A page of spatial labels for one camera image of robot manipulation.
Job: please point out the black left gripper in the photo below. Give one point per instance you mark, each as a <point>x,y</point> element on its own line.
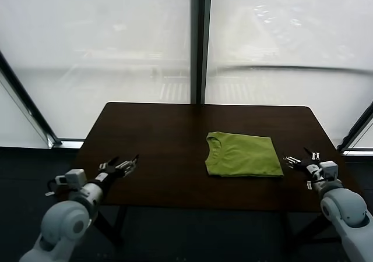
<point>109,176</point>

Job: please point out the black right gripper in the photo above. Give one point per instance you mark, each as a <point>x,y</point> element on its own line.
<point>306,167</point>

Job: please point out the green printed t-shirt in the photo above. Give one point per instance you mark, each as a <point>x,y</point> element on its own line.
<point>244,155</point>

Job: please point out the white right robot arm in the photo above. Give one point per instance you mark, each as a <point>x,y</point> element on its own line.
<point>346,215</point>

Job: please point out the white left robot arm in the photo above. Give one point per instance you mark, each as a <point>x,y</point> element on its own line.
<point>61,218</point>

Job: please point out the dark vertical window mullion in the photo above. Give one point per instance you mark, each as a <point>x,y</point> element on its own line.
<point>200,40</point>

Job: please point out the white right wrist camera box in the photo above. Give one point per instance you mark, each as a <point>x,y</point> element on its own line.
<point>328,171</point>

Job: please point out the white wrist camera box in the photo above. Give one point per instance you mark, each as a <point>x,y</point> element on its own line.
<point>73,178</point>
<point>328,171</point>

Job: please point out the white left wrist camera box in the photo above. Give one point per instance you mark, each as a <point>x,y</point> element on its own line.
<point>73,178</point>

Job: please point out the black table leg frame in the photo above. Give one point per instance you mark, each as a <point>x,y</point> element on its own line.
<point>112,224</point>
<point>300,227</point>

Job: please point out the slanted dark window frame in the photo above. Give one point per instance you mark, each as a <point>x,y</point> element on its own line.
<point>355,128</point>
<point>29,104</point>

